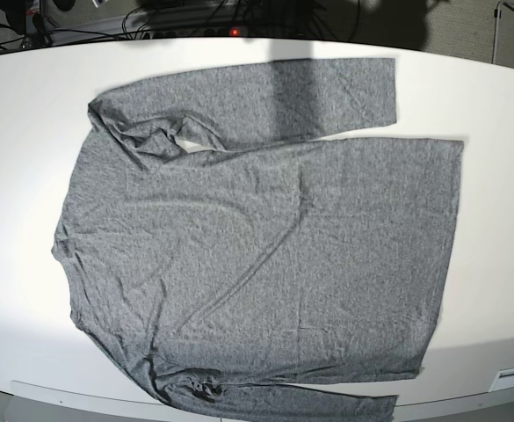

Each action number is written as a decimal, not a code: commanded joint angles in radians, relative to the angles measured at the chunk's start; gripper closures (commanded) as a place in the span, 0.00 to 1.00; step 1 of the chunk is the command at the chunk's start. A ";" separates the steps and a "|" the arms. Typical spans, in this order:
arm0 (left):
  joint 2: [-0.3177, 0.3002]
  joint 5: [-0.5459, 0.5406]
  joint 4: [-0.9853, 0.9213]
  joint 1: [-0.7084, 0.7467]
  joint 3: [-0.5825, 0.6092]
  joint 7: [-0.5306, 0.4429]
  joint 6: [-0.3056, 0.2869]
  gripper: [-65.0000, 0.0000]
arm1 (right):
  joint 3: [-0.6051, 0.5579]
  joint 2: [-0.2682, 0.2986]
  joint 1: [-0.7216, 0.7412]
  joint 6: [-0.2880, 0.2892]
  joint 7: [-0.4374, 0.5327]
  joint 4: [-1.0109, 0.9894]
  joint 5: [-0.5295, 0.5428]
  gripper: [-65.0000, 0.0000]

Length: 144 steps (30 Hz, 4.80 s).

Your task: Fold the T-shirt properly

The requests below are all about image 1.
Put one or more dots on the white metal stand frame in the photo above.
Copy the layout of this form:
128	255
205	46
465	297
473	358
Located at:
509	26

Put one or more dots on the black power strip red light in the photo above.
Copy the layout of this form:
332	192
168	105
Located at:
217	31

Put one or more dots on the grey long-sleeve T-shirt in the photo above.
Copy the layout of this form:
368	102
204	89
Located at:
230	252

